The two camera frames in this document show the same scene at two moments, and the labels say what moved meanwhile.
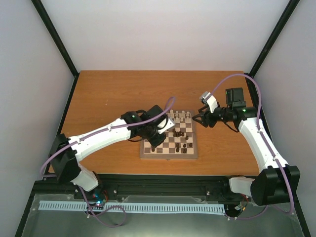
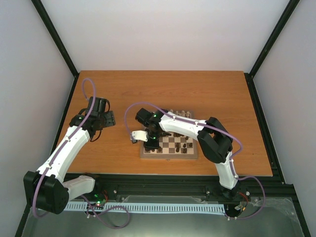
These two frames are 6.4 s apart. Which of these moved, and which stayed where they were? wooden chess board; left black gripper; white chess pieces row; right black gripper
Moved: right black gripper; left black gripper
Stayed: white chess pieces row; wooden chess board
